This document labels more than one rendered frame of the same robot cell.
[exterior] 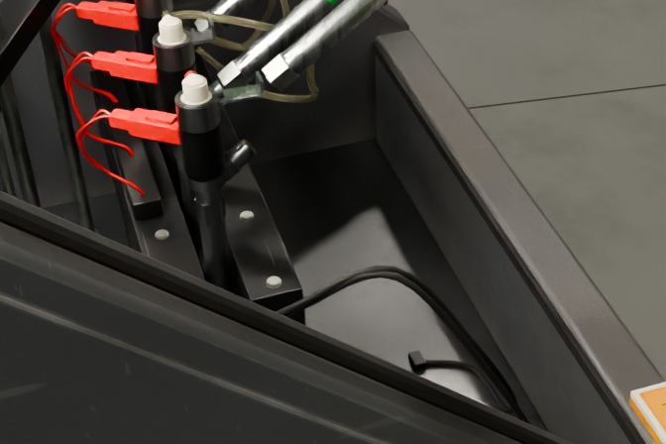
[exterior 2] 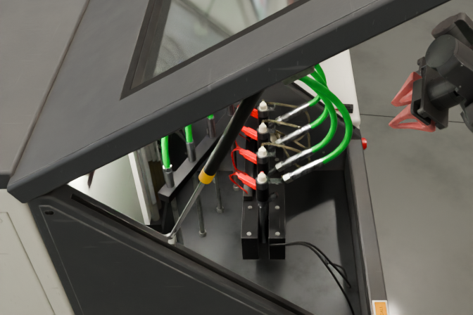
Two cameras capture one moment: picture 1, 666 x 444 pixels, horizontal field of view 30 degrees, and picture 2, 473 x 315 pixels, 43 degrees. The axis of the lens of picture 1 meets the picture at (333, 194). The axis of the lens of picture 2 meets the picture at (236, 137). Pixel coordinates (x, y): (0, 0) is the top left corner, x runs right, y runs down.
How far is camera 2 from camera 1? 57 cm
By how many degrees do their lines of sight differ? 16
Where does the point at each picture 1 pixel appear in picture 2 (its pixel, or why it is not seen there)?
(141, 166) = not seen: hidden behind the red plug
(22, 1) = (224, 122)
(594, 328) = (372, 274)
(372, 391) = (262, 301)
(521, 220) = (367, 228)
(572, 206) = (462, 176)
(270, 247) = (280, 221)
